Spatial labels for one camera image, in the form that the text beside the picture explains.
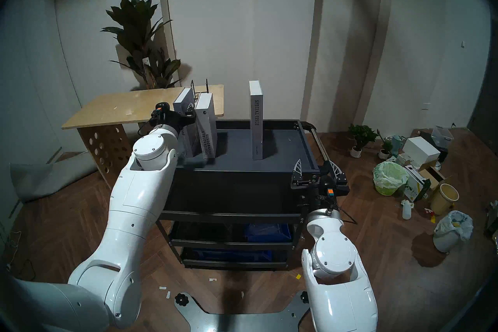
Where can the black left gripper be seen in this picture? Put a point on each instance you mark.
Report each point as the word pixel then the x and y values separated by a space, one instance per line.
pixel 175 120

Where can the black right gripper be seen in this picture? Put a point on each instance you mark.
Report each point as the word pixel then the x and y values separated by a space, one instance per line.
pixel 317 189

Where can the grey Discontent book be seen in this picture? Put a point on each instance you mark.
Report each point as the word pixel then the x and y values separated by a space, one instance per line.
pixel 183 98

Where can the tall grey Special Issue book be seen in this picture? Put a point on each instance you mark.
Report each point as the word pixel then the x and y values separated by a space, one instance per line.
pixel 255 121

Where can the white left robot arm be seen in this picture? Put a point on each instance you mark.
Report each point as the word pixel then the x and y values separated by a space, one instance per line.
pixel 136 195

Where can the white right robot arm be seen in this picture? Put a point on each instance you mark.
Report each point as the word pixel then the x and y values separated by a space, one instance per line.
pixel 334 257

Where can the grey Designhotels Yearbook book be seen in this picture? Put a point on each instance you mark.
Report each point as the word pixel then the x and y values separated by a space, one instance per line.
pixel 206 129

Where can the small leafy potted plant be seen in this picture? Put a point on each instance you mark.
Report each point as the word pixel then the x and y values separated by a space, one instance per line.
pixel 362 134

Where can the light wooden table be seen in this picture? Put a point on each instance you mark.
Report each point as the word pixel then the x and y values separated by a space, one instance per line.
pixel 128 105

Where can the tiny potted plant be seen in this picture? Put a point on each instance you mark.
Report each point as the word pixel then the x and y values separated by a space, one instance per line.
pixel 385 148

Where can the green bagged waste basket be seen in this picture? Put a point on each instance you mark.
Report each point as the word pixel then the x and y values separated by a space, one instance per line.
pixel 390 177

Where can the black metal utility cart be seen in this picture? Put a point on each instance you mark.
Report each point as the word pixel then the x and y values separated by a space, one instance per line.
pixel 241 179

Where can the small blue plastic bin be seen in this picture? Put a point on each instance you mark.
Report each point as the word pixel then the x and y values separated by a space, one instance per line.
pixel 268 234

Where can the teal watering jug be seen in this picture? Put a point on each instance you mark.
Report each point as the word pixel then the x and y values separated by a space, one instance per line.
pixel 397 142

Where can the white spray bottle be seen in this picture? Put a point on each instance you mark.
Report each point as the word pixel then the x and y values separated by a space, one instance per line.
pixel 406 211

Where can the large dark leafy plant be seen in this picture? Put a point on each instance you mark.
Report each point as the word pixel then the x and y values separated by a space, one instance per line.
pixel 136 31

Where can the green white carton box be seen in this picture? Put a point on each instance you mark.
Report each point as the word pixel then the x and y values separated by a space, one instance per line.
pixel 415 184

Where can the white cardboard box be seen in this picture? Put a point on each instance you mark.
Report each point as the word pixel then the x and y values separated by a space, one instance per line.
pixel 420 150

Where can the black storage box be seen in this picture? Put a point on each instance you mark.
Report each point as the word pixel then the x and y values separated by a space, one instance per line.
pixel 426 136

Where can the open brown cardboard box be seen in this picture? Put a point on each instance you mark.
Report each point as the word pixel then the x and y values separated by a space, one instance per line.
pixel 435 176

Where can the wide blue plastic bin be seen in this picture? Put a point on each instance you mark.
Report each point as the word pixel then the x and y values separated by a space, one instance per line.
pixel 233 255

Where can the black base knob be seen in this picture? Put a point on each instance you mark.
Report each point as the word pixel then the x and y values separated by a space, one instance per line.
pixel 304 298
pixel 181 299

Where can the beige plastic bucket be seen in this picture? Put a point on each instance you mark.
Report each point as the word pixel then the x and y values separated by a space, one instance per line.
pixel 443 201

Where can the clear plastic container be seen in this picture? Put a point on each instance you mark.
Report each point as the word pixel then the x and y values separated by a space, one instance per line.
pixel 442 136

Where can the white bagged trash bin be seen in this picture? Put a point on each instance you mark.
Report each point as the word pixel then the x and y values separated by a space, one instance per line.
pixel 451 230

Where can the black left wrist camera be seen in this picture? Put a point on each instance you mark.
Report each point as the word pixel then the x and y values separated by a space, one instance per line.
pixel 162 107

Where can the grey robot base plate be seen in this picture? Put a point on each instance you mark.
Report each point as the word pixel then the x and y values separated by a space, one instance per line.
pixel 241 321

